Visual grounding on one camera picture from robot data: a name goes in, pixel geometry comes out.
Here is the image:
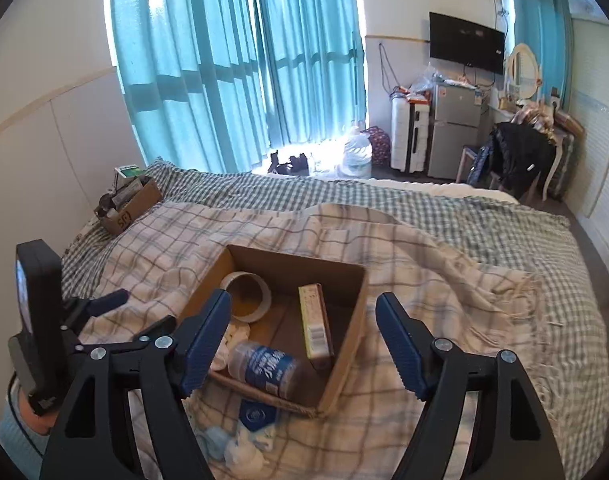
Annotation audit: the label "light blue sleeve forearm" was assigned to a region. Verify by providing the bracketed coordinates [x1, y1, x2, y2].
[0, 396, 50, 480]

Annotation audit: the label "white wardrobe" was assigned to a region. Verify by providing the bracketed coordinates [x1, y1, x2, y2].
[565, 16, 609, 274]

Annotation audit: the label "cream lace cloth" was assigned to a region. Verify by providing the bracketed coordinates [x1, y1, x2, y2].
[210, 320, 250, 372]

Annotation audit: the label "dark patterned bag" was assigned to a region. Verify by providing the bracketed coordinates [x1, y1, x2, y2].
[363, 126, 391, 167]

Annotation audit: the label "white oval mirror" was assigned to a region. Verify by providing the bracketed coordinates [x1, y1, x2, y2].
[505, 44, 542, 101]

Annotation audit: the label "large cardboard box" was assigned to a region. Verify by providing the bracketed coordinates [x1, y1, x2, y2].
[180, 245, 369, 418]

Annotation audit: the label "black shoes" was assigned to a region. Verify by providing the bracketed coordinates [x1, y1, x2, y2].
[266, 151, 309, 176]

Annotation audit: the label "white plush toy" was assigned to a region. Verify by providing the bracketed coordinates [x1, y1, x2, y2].
[194, 424, 276, 479]

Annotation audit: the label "large water jug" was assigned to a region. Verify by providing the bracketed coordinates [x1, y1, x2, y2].
[339, 127, 373, 179]

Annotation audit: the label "white suitcase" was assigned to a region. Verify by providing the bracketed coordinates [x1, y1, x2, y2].
[390, 96, 431, 174]

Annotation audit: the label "small cardboard box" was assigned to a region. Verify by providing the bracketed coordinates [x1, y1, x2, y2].
[94, 165, 162, 235]

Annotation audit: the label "beige plaid blanket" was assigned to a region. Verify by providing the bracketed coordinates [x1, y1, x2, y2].
[73, 200, 576, 480]

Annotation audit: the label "silver small refrigerator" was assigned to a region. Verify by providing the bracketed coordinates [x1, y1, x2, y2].
[427, 82, 483, 180]

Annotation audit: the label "blue tissue pack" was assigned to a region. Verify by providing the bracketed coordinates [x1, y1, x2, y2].
[238, 399, 280, 434]

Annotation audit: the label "medicine box with barcode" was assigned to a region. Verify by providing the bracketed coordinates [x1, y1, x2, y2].
[298, 283, 334, 370]

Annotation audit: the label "clear blue labelled bottle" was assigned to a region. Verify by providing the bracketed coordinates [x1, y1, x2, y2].
[227, 340, 301, 400]

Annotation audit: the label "green checked bed sheet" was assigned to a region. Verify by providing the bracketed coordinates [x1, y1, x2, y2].
[62, 160, 609, 479]

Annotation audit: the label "teal window curtain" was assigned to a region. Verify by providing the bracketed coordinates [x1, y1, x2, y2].
[108, 0, 367, 174]

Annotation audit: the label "chair with black jacket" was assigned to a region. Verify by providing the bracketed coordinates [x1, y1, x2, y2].
[457, 100, 585, 200]

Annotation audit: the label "black wall television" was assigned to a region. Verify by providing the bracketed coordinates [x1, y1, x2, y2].
[429, 12, 505, 75]

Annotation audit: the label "left hand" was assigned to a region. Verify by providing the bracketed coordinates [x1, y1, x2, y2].
[15, 380, 58, 436]

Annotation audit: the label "teal right curtain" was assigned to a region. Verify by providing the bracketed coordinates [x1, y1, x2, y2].
[514, 0, 574, 108]

